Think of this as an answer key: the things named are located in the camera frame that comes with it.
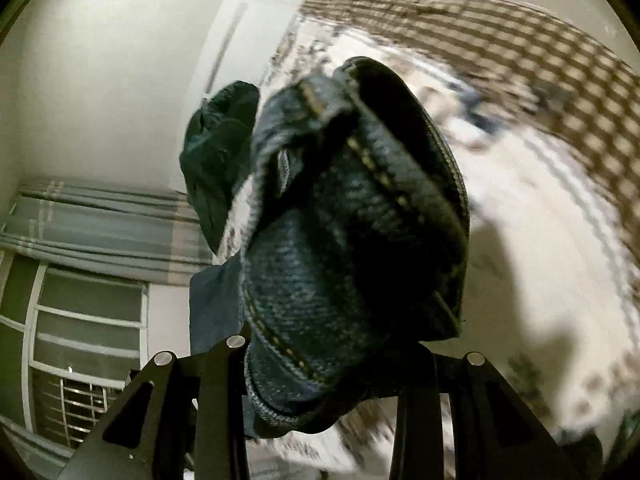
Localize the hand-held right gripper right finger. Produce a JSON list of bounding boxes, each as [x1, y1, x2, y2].
[[389, 345, 568, 480]]

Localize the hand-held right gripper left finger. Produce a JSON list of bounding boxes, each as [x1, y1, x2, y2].
[[57, 335, 251, 480]]

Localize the dark blue jeans pants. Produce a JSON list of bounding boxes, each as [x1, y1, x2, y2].
[[240, 56, 472, 436]]

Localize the folded blue jeans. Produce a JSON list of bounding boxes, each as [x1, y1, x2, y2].
[[189, 259, 251, 358]]

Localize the white framed window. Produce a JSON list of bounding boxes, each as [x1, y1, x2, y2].
[[0, 250, 151, 461]]

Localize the grey striped curtain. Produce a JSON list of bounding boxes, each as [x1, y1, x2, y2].
[[0, 179, 213, 286]]

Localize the bed with floral sheet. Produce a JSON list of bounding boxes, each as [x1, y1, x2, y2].
[[210, 25, 640, 480]]

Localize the dark green fleece blanket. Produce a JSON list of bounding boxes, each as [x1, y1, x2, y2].
[[179, 80, 262, 256]]

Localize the white door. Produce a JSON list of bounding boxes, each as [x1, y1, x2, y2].
[[187, 0, 307, 111]]

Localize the brown checkered bed sheet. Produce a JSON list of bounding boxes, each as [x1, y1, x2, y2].
[[300, 0, 640, 241]]

